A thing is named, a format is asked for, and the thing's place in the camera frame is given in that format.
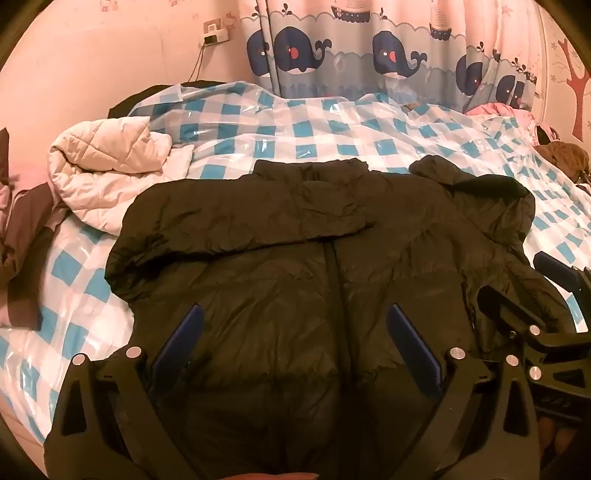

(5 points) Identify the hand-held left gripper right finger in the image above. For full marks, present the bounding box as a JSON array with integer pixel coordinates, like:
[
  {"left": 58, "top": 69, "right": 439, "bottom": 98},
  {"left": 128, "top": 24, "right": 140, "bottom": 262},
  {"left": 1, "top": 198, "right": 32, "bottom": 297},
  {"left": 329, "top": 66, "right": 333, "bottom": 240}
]
[{"left": 387, "top": 302, "right": 542, "bottom": 480}]

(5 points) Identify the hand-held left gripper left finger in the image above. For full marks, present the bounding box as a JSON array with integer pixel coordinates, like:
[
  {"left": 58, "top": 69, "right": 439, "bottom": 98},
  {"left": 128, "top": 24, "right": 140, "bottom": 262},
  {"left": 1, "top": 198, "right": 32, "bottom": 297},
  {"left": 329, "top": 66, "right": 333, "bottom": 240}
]
[{"left": 44, "top": 304, "right": 206, "bottom": 480}]

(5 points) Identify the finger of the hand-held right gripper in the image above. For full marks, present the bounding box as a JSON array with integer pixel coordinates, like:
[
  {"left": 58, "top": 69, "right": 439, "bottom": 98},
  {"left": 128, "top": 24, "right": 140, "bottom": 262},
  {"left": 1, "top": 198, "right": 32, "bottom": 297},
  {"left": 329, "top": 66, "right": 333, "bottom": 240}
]
[
  {"left": 532, "top": 252, "right": 591, "bottom": 296},
  {"left": 477, "top": 285, "right": 548, "bottom": 344}
]

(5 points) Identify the black puffer jacket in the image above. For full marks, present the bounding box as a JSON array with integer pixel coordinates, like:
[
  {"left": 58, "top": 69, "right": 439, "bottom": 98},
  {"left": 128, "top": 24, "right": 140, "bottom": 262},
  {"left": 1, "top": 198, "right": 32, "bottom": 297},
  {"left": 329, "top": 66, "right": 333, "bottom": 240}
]
[{"left": 104, "top": 157, "right": 578, "bottom": 480}]

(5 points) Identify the dark brown clothes pile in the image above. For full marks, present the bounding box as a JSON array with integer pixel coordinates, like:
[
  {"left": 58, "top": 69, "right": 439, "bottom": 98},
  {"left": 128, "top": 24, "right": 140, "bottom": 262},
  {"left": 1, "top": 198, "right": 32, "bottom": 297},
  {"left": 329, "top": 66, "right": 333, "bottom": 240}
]
[{"left": 0, "top": 127, "right": 70, "bottom": 330}]

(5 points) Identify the brown cloth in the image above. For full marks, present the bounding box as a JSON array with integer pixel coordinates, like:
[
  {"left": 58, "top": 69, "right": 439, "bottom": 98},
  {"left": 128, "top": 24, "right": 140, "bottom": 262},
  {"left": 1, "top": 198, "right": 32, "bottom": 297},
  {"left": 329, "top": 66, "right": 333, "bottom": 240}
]
[{"left": 536, "top": 141, "right": 591, "bottom": 183}]

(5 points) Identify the pink cloth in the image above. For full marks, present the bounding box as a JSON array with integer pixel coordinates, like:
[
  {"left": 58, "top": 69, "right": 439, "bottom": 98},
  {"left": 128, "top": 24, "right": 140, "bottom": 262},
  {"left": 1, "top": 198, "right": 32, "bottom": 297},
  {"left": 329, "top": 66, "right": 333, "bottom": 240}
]
[{"left": 464, "top": 102, "right": 536, "bottom": 121}]

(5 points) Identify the white quilted jacket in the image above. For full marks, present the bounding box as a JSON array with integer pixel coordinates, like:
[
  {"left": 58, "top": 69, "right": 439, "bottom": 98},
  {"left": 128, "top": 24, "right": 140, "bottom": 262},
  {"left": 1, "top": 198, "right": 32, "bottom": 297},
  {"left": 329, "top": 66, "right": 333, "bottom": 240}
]
[{"left": 47, "top": 115, "right": 195, "bottom": 237}]

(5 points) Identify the blue white checkered bed sheet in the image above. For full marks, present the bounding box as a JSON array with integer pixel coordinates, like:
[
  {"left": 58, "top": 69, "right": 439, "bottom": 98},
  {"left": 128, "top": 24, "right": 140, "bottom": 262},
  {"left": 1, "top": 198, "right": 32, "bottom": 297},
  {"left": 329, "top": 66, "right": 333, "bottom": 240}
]
[{"left": 0, "top": 80, "right": 591, "bottom": 444}]

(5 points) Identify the black cloth under sheet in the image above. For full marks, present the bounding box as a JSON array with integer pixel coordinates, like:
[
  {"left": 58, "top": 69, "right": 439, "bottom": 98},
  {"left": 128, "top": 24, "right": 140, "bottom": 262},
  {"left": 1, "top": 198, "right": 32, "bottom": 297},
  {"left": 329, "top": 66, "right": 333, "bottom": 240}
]
[{"left": 107, "top": 79, "right": 222, "bottom": 120}]

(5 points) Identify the whale print curtain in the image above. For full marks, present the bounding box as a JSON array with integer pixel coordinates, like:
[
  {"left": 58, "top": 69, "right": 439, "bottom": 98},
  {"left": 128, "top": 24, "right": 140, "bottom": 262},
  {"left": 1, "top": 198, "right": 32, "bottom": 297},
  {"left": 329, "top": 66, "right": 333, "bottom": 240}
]
[{"left": 238, "top": 0, "right": 541, "bottom": 109}]

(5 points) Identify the red tree wall sticker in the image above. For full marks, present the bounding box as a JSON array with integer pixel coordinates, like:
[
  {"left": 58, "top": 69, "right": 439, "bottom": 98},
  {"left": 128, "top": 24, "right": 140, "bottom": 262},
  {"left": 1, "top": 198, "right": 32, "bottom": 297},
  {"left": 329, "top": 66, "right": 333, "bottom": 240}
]
[{"left": 556, "top": 38, "right": 591, "bottom": 139}]

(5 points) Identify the black charger cable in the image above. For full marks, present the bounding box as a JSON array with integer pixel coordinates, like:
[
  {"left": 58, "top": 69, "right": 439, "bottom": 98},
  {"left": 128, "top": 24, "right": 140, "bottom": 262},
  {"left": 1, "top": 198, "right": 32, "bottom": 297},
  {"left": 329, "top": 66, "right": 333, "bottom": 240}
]
[{"left": 188, "top": 42, "right": 208, "bottom": 84}]

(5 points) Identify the white wall socket with charger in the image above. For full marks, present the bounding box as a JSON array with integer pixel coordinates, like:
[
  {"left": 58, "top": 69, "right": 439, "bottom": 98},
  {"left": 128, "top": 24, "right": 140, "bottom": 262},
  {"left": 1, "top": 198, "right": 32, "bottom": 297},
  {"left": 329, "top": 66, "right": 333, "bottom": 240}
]
[{"left": 203, "top": 17, "right": 230, "bottom": 46}]

